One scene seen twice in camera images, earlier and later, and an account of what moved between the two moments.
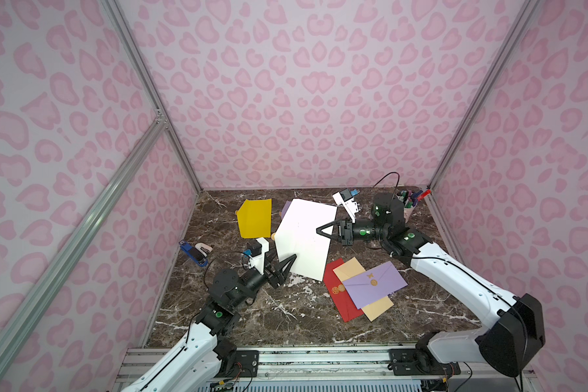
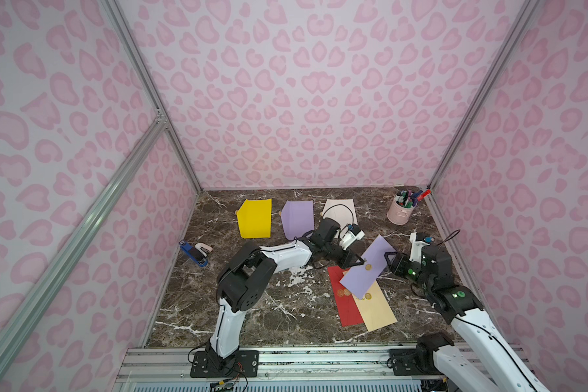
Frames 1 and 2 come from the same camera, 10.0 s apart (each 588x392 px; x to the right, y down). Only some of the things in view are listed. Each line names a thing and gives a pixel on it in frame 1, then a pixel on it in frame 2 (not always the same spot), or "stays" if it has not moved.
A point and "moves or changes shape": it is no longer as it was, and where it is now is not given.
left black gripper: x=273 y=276 to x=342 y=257
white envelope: x=296 y=234 to x=341 y=211
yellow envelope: x=254 y=217 stays
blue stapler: x=198 y=252 stays
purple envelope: x=374 y=283 moves or changes shape
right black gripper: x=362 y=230 to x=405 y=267
